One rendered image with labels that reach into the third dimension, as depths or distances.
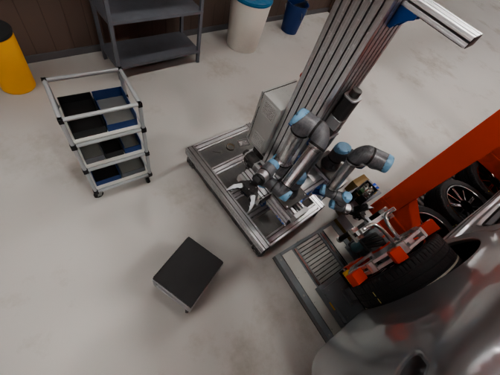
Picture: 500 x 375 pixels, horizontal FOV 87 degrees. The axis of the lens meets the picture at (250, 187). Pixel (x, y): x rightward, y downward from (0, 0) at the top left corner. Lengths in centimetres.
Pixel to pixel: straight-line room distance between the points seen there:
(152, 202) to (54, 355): 129
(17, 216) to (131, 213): 86
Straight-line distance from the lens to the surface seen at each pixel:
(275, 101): 186
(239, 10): 433
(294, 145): 160
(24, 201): 294
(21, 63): 364
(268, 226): 245
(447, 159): 215
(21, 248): 275
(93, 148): 242
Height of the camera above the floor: 235
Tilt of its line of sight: 56 degrees down
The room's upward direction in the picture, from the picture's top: 25 degrees clockwise
